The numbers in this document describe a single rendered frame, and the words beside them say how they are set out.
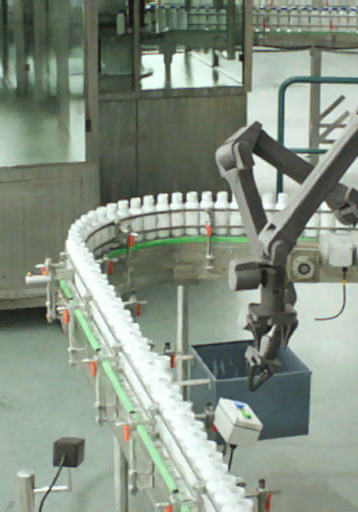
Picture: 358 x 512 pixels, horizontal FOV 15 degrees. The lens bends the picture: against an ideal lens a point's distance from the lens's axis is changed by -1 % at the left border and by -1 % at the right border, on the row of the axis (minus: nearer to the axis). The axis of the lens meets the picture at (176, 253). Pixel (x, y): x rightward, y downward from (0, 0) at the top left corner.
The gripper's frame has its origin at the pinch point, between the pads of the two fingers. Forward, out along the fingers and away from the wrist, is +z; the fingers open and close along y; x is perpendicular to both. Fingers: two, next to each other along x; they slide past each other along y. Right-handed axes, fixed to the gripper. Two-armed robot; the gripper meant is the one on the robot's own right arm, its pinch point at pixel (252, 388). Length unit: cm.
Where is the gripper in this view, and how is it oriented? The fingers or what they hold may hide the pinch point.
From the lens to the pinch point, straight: 336.9
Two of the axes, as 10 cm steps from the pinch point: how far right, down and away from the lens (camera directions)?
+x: 9.1, 2.8, 3.2
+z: -3.5, 9.2, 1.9
